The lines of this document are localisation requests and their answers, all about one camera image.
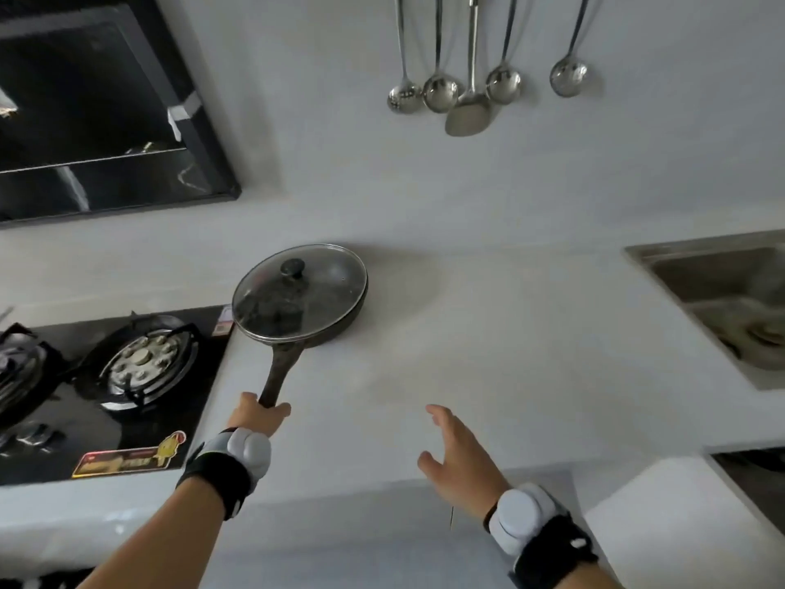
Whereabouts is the person's right hand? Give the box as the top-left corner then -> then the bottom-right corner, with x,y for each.
416,404 -> 511,521

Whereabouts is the person's left hand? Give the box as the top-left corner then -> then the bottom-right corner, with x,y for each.
227,392 -> 293,439

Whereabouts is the black frying pan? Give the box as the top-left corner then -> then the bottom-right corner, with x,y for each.
231,243 -> 370,411

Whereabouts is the glass pan lid black knob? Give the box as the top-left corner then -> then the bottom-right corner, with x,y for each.
231,243 -> 369,343

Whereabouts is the person's left forearm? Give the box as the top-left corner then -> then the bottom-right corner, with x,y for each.
76,478 -> 225,589

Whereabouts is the stainless steel sink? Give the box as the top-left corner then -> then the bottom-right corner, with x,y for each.
623,229 -> 785,392

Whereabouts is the black burner grate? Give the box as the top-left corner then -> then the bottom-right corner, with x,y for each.
0,324 -> 62,424
76,315 -> 204,411

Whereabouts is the yellow red stove sticker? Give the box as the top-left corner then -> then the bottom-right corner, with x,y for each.
71,430 -> 188,480

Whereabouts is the black glass gas stove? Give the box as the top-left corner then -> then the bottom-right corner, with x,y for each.
0,304 -> 237,488

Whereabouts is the black range hood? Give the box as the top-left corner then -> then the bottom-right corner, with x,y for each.
0,0 -> 241,231

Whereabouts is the steel ladle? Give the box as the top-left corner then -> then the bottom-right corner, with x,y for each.
485,0 -> 524,106
423,0 -> 461,115
549,0 -> 593,98

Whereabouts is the white wrist tracker grey strap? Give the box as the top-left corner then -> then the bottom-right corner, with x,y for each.
482,482 -> 599,589

